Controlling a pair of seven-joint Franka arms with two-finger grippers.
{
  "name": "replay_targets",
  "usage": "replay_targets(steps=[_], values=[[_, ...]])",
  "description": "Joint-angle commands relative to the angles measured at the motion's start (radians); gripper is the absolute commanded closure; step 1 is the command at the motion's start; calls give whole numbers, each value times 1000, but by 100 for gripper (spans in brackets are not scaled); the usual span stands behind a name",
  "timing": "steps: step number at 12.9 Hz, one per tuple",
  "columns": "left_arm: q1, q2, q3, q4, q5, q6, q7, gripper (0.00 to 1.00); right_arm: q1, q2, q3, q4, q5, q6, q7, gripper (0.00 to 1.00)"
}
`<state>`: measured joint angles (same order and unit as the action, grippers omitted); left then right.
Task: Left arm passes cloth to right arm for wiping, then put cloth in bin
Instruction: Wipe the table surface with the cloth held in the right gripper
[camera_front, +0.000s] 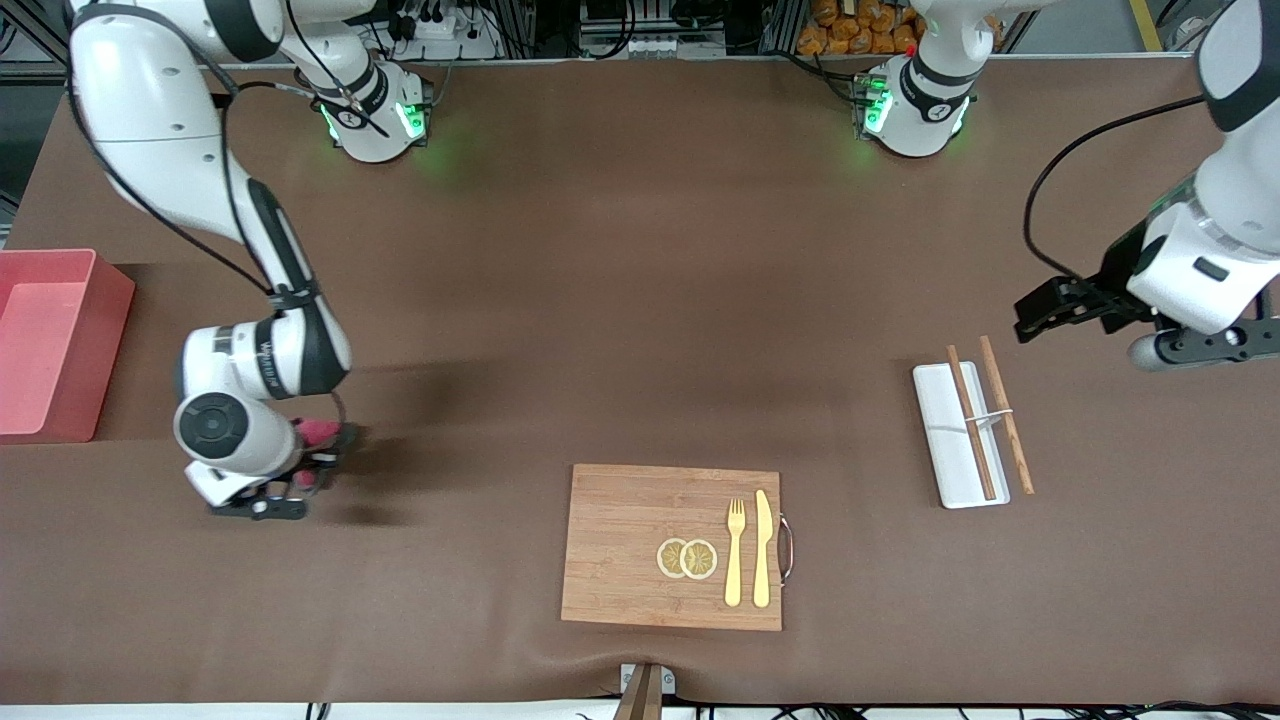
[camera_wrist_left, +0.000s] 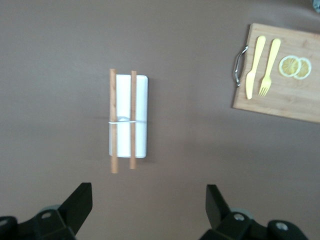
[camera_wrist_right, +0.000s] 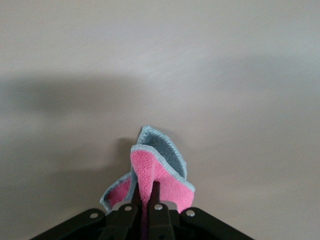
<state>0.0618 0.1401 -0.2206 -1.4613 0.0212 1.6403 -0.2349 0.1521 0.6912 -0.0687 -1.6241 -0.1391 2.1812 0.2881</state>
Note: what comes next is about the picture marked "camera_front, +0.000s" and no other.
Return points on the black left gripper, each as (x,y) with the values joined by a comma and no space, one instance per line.
(1118,282)

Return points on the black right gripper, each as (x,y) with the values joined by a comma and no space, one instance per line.
(322,459)

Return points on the red and grey cloth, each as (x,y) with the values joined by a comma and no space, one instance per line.
(318,433)

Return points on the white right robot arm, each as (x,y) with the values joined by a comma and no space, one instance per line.
(160,130)

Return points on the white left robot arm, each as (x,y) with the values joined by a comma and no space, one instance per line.
(1230,250)

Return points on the white rectangular tray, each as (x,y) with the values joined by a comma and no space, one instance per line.
(940,440)

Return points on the pink plastic bin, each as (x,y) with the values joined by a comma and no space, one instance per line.
(50,350)

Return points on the wooden cutting board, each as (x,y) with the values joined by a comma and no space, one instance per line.
(620,550)

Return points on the pile of orange packets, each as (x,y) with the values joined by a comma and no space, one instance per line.
(860,25)

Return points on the lemon slice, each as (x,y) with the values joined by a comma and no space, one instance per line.
(669,558)
(700,560)

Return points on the yellow knife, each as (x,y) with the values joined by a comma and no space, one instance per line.
(762,545)

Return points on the yellow fork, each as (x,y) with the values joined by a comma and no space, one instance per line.
(735,565)

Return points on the white power strip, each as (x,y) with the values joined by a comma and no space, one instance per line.
(440,35)

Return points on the metal table edge bracket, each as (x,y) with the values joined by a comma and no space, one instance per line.
(632,678)

